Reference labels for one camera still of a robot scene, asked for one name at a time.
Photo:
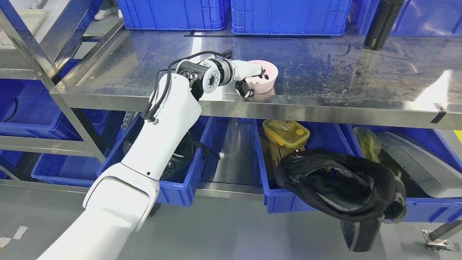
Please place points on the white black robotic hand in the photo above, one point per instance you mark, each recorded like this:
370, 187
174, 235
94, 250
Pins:
240, 71

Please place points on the pink ikea bowl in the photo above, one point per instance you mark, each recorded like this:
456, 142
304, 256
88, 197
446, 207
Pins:
266, 82

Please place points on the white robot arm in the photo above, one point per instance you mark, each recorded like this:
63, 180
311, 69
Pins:
120, 200

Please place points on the blue bin under arm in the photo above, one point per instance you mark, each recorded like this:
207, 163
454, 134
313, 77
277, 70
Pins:
181, 190

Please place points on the blue crate top middle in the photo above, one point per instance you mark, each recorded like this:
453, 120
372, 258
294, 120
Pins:
290, 17

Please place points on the blue crate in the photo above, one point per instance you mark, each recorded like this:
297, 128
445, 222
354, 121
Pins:
290, 17
175, 15

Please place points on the yellow lunch box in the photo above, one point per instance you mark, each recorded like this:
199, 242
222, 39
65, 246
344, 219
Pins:
288, 134

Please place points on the blue crate top left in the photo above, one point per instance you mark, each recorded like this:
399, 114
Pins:
175, 15

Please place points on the blue bin middle lower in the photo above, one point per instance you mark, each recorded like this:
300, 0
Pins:
327, 136

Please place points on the blue bin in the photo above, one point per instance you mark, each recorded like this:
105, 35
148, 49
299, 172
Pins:
28, 111
327, 136

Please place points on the black bag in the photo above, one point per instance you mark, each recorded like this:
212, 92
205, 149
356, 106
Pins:
360, 193

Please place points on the black thermos bottle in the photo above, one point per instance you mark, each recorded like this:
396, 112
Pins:
382, 23

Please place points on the blue bin far left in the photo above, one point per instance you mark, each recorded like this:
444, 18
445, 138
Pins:
28, 111

